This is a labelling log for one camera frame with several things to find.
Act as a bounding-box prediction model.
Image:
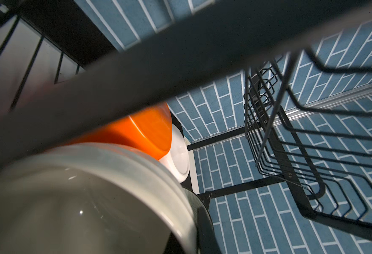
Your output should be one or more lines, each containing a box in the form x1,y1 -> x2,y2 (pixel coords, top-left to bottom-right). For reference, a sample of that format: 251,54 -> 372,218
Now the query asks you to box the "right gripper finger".
197,207 -> 221,254

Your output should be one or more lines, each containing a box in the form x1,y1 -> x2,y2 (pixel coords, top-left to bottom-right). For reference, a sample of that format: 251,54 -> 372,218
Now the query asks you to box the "cream plain bowl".
0,143 -> 198,254

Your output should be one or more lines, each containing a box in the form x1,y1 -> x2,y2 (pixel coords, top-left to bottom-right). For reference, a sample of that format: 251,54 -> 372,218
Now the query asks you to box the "orange square bowl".
68,102 -> 172,160

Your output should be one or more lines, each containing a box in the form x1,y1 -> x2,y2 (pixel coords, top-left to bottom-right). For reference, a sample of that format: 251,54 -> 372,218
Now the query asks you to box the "black wire dish rack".
0,0 -> 372,247

